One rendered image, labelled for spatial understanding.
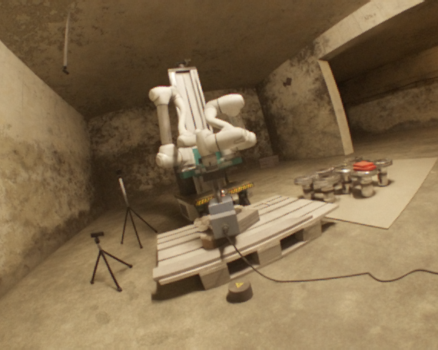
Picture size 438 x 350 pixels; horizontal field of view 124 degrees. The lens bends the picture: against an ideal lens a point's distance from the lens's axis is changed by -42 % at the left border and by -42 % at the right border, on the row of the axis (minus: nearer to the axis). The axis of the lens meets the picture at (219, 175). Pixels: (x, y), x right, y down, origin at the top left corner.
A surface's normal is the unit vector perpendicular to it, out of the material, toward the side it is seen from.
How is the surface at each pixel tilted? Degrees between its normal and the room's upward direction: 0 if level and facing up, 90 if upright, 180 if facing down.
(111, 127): 90
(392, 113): 90
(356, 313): 0
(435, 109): 90
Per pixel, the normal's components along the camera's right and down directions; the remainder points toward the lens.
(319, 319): -0.25, -0.97
